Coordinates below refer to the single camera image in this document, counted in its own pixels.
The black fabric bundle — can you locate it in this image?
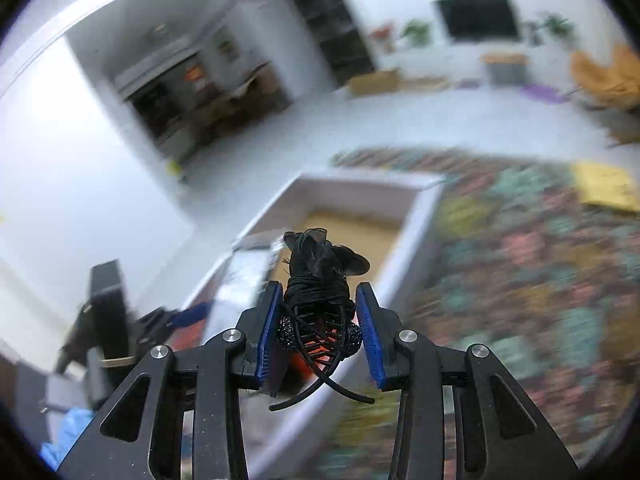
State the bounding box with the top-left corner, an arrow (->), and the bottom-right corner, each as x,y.
269,228 -> 374,412

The orange red plush cushion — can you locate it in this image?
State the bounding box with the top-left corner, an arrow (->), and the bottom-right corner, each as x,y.
294,326 -> 341,375

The blue gloved hand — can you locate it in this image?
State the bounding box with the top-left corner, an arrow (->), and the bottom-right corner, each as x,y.
39,408 -> 96,470

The colourful woven patterned blanket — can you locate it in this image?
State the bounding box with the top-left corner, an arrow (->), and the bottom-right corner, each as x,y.
333,148 -> 639,465

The white storage box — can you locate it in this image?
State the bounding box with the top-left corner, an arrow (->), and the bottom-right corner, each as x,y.
185,169 -> 444,479

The yellow flat cardboard box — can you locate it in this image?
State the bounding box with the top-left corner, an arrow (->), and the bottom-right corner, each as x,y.
570,162 -> 639,214

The brown cardboard box floor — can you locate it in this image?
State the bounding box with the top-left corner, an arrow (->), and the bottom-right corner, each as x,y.
347,70 -> 401,98

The dark bookshelf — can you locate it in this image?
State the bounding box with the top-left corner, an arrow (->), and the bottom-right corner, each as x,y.
293,0 -> 374,86

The purple floor mat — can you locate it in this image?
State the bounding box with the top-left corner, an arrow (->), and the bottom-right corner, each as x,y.
521,84 -> 570,104

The small wooden bench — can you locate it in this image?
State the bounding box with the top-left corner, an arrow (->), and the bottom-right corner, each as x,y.
482,53 -> 529,87

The orange lounge chair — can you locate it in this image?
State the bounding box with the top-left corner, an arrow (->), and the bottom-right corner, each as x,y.
570,44 -> 639,110

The white tv cabinet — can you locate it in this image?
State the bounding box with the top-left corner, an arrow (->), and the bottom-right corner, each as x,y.
374,41 -> 574,91

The green potted plant left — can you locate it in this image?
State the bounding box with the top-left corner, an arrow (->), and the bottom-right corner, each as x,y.
400,18 -> 432,48

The green potted plant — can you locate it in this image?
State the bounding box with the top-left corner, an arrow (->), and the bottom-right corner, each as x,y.
400,18 -> 432,48
541,12 -> 575,48

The green potted plant right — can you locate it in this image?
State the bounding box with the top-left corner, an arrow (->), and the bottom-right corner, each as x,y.
541,12 -> 575,48

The black flat television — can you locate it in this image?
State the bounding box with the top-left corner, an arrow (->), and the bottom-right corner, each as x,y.
435,0 -> 521,42

